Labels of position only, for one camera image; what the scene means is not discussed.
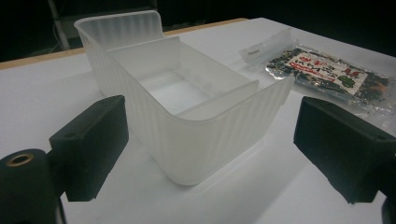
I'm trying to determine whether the translucent white plastic storage box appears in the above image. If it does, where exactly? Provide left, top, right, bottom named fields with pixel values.
left=74, top=9, right=295, bottom=187

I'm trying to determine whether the metal stand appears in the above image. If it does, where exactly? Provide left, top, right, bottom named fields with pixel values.
left=47, top=0, right=71, bottom=51

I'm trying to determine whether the clear dried vegetable snack packet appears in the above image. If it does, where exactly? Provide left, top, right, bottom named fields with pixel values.
left=238, top=27, right=396, bottom=132

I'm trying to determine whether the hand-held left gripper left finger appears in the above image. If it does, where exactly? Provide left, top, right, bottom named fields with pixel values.
left=49, top=94, right=130, bottom=203

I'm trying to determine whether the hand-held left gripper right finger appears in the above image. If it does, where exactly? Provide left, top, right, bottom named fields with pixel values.
left=292, top=95, right=396, bottom=204

